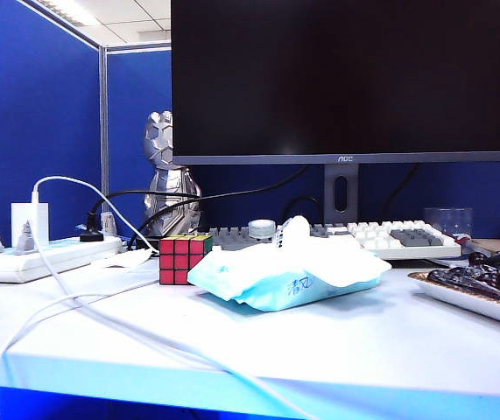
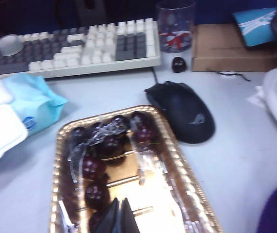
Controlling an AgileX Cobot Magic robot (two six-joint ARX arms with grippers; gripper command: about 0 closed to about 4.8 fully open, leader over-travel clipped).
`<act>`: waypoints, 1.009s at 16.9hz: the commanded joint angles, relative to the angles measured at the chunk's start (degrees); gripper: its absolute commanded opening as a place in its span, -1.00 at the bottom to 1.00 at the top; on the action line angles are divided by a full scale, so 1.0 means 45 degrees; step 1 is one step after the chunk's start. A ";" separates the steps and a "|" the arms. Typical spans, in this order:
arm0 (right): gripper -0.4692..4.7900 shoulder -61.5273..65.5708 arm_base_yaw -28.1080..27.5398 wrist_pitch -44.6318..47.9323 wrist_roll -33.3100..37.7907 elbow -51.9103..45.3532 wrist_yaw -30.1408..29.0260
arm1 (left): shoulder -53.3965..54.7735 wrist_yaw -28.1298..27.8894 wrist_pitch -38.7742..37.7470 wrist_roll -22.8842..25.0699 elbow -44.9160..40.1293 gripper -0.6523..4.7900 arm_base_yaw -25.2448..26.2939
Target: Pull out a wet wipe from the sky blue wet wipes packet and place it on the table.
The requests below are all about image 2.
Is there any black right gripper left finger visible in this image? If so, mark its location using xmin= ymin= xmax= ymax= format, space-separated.
xmin=94 ymin=197 xmax=120 ymax=233

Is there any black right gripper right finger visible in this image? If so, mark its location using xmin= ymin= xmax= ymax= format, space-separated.
xmin=120 ymin=197 xmax=142 ymax=233

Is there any sky blue wet wipes packet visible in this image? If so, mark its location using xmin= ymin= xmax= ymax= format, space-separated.
xmin=0 ymin=73 xmax=68 ymax=169

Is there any dark red round fruit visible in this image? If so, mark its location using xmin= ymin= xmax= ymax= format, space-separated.
xmin=81 ymin=155 xmax=106 ymax=182
xmin=97 ymin=134 xmax=127 ymax=161
xmin=130 ymin=111 xmax=148 ymax=128
xmin=69 ymin=126 xmax=89 ymax=146
xmin=88 ymin=121 xmax=105 ymax=136
xmin=133 ymin=126 xmax=157 ymax=148
xmin=84 ymin=181 xmax=111 ymax=211
xmin=109 ymin=115 xmax=130 ymax=133
xmin=88 ymin=211 xmax=110 ymax=233

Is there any gold rectangular tray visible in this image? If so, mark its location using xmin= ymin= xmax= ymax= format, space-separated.
xmin=48 ymin=104 xmax=224 ymax=233

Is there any black computer mouse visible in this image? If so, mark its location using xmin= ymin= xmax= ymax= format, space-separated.
xmin=144 ymin=81 xmax=216 ymax=145

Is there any small dark egg figurine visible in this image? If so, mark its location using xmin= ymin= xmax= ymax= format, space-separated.
xmin=171 ymin=56 xmax=188 ymax=74

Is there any grey and white keyboard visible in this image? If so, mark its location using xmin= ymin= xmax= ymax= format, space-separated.
xmin=0 ymin=18 xmax=162 ymax=80

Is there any brown cardboard box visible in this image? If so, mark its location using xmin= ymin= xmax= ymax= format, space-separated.
xmin=191 ymin=23 xmax=277 ymax=73

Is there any clear glass with red ribbon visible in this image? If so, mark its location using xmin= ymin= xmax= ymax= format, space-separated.
xmin=155 ymin=0 xmax=196 ymax=53

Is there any translucent white bottle cap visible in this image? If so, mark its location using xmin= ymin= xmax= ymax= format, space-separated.
xmin=0 ymin=34 xmax=24 ymax=57

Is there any teal and white card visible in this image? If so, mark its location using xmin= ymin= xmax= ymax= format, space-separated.
xmin=231 ymin=7 xmax=277 ymax=48

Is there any black mouse cable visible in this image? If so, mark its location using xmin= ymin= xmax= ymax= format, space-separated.
xmin=150 ymin=67 xmax=160 ymax=84

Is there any thin black string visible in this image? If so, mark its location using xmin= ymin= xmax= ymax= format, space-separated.
xmin=207 ymin=69 xmax=252 ymax=82

